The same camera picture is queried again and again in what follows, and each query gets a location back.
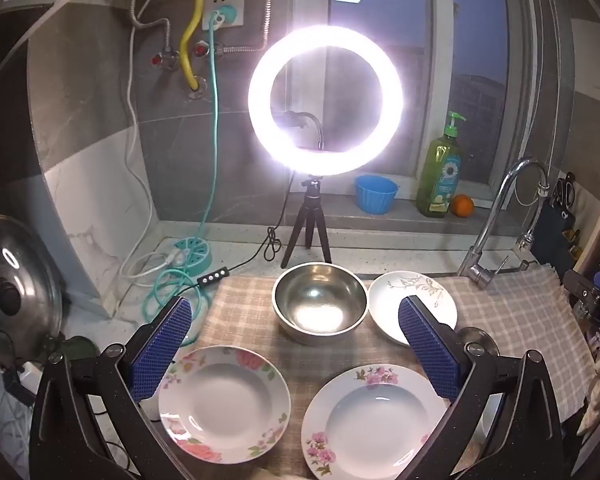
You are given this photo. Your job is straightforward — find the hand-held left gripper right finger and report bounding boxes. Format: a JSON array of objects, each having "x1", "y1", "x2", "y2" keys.
[{"x1": 397, "y1": 295, "x2": 566, "y2": 480}]

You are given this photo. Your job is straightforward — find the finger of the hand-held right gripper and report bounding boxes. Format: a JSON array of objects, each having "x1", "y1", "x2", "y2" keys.
[{"x1": 564, "y1": 269, "x2": 600, "y2": 306}]

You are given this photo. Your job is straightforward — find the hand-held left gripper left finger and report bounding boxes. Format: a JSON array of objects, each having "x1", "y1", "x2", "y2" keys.
[{"x1": 29, "y1": 295, "x2": 193, "y2": 480}]

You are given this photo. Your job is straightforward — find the white plate with branch print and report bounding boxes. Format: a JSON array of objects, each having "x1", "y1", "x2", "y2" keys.
[{"x1": 368, "y1": 270, "x2": 458, "y2": 347}]

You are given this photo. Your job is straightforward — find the large stainless steel bowl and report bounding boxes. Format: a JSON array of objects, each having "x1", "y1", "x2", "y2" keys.
[{"x1": 271, "y1": 262, "x2": 369, "y2": 347}]

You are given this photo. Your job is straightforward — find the dark blue knife holder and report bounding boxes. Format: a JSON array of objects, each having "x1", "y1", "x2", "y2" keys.
[{"x1": 534, "y1": 199, "x2": 577, "y2": 262}]

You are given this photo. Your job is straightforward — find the white plate large pink flowers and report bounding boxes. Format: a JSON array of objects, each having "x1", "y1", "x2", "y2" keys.
[{"x1": 158, "y1": 345, "x2": 291, "y2": 465}]

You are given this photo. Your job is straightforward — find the dark green plastic holder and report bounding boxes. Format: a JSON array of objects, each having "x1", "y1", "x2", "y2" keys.
[{"x1": 60, "y1": 335, "x2": 100, "y2": 362}]

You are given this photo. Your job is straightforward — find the white plate small purple flowers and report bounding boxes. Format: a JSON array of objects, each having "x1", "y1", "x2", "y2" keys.
[{"x1": 301, "y1": 364, "x2": 456, "y2": 480}]

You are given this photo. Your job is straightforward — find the black inline light remote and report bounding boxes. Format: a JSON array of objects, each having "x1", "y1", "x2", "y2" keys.
[{"x1": 196, "y1": 267, "x2": 230, "y2": 286}]

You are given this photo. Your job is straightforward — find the beige checked cloth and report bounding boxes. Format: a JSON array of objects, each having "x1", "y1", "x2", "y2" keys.
[{"x1": 157, "y1": 264, "x2": 598, "y2": 480}]

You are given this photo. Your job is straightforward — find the teal round power strip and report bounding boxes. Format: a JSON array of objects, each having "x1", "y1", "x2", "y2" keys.
[{"x1": 172, "y1": 238, "x2": 212, "y2": 275}]

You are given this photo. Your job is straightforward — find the chrome kitchen faucet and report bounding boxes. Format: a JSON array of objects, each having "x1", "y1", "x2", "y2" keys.
[{"x1": 457, "y1": 156, "x2": 551, "y2": 290}]

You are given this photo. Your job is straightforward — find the blue ribbed cup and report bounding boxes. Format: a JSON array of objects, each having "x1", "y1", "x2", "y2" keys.
[{"x1": 355, "y1": 175, "x2": 399, "y2": 213}]

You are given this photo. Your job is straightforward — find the green dish soap bottle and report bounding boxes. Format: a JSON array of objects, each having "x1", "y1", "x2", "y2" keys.
[{"x1": 416, "y1": 111, "x2": 467, "y2": 219}]

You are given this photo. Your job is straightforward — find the black mini tripod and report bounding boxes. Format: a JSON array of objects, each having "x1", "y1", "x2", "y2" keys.
[{"x1": 280, "y1": 175, "x2": 333, "y2": 268}]

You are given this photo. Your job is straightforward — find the kitchen window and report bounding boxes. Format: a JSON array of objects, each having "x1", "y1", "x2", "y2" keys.
[{"x1": 290, "y1": 0, "x2": 531, "y2": 183}]

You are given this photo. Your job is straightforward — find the black gooseneck phone holder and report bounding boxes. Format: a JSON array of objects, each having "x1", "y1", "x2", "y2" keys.
[{"x1": 275, "y1": 110, "x2": 326, "y2": 152}]

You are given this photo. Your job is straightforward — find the black handled scissors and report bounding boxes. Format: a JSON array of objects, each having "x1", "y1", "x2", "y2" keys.
[{"x1": 552, "y1": 174, "x2": 578, "y2": 211}]

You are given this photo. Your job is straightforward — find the thin black ring light cable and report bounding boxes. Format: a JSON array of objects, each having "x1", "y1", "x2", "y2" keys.
[{"x1": 145, "y1": 170, "x2": 303, "y2": 311}]

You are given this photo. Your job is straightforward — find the long black cable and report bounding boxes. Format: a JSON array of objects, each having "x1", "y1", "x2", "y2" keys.
[{"x1": 0, "y1": 329, "x2": 37, "y2": 407}]

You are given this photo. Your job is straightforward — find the teal power strip with cable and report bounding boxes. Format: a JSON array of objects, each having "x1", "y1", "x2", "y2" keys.
[{"x1": 142, "y1": 6, "x2": 237, "y2": 321}]

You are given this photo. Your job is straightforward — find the white cable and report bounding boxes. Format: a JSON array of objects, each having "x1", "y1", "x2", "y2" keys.
[{"x1": 119, "y1": 0, "x2": 191, "y2": 281}]

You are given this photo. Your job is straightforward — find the white ring light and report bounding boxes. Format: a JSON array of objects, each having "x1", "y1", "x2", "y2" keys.
[{"x1": 247, "y1": 25, "x2": 405, "y2": 178}]

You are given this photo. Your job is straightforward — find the red handle water valve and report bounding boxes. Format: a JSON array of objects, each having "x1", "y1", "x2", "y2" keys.
[
  {"x1": 192, "y1": 41, "x2": 224, "y2": 59},
  {"x1": 150, "y1": 49, "x2": 178, "y2": 72}
]

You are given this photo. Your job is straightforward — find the corrugated metal water hose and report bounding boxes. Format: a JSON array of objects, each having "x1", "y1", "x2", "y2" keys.
[
  {"x1": 222, "y1": 0, "x2": 277, "y2": 54},
  {"x1": 130, "y1": 0, "x2": 173, "y2": 56}
]

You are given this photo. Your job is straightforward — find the yellow gas hose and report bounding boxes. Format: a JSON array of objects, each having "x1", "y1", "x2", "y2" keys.
[{"x1": 180, "y1": 0, "x2": 204, "y2": 92}]

